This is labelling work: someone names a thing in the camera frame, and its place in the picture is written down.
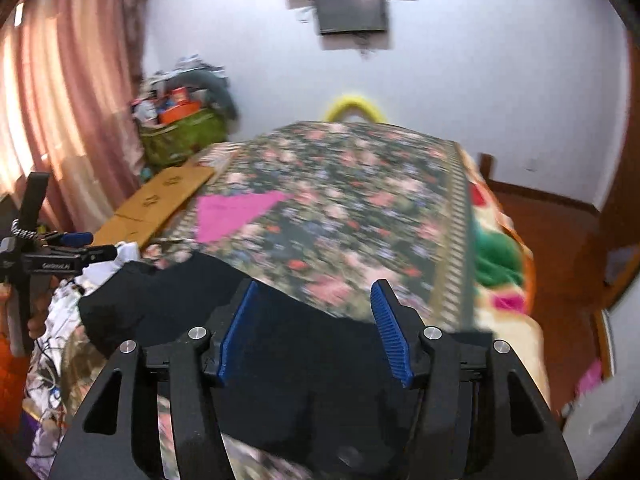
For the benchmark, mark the colorful fleece blanket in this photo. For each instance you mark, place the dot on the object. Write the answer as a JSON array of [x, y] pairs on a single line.
[[500, 260]]

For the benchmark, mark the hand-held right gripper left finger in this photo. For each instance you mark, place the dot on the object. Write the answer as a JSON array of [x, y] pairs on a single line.
[[237, 332]]

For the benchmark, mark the orange cloth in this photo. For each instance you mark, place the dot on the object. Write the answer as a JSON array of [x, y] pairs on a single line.
[[15, 375]]

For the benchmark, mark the wooden lap desk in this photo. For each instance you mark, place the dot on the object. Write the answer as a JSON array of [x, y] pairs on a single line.
[[155, 200]]

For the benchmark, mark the dark patterned curtain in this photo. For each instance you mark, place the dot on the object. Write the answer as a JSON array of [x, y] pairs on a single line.
[[135, 25]]

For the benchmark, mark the green storage bag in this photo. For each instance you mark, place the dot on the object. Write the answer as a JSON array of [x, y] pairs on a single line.
[[180, 140]]

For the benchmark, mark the pink cloth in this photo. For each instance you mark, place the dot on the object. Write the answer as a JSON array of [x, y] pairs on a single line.
[[225, 212]]

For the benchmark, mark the person's left hand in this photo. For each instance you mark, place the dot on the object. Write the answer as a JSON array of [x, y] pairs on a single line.
[[37, 327]]

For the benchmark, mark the small wall monitor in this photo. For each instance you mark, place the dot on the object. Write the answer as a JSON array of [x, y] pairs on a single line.
[[352, 10]]

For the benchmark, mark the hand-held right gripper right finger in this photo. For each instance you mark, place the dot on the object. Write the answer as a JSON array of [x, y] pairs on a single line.
[[392, 332]]

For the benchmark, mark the white garment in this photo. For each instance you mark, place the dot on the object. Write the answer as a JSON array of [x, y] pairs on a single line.
[[107, 265]]

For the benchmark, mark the pile of clothes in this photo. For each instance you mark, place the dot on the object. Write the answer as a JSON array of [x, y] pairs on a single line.
[[195, 67]]

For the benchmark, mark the pink curtain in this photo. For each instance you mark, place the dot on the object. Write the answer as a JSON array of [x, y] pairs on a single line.
[[65, 85]]

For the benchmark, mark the yellow foam hoop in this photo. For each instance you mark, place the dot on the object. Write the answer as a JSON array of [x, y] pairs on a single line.
[[355, 100]]

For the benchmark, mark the black pants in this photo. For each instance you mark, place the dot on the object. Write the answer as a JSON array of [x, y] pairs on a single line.
[[310, 360]]

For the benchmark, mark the orange box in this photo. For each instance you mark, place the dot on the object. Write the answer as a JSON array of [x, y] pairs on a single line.
[[177, 112]]

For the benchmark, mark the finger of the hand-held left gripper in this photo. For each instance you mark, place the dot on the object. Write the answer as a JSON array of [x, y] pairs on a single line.
[[75, 238], [100, 253]]

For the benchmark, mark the floral bedspread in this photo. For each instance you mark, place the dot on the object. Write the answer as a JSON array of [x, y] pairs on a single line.
[[350, 200]]

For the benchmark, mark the wooden bed post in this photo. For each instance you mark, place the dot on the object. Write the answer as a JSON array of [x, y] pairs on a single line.
[[486, 166]]

